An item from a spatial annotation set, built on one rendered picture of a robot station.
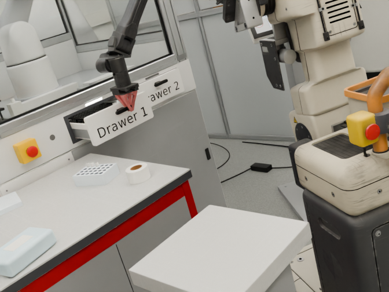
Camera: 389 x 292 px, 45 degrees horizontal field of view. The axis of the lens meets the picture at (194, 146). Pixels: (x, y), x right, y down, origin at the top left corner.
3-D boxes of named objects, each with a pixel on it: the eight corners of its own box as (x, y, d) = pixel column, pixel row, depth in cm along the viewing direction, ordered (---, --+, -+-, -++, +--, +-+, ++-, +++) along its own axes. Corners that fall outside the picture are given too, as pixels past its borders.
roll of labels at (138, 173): (129, 186, 141) (125, 175, 140) (128, 178, 148) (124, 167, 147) (151, 179, 142) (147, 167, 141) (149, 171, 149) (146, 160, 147)
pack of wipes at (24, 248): (35, 239, 124) (29, 225, 123) (59, 242, 119) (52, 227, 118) (-12, 274, 113) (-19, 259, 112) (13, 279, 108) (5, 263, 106)
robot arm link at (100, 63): (114, 35, 166) (133, 43, 172) (95, 37, 174) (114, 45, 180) (109, 68, 165) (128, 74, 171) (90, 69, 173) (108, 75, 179)
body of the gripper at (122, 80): (124, 87, 179) (118, 68, 176) (140, 87, 171) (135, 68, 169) (110, 92, 175) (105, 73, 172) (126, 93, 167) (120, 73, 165)
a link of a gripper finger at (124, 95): (131, 107, 181) (124, 84, 178) (142, 108, 175) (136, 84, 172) (117, 113, 177) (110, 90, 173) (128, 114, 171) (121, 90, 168)
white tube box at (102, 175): (120, 172, 154) (116, 163, 153) (105, 185, 148) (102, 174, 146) (91, 174, 160) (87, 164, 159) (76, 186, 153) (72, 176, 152)
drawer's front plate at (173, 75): (184, 90, 217) (178, 68, 213) (137, 113, 199) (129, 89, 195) (182, 90, 218) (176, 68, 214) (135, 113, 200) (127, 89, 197)
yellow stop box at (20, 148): (43, 156, 168) (36, 138, 166) (25, 164, 164) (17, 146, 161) (37, 154, 172) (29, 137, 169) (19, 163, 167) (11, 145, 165)
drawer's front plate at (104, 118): (154, 116, 187) (146, 90, 183) (95, 146, 170) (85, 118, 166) (151, 116, 188) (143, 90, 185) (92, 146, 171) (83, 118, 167)
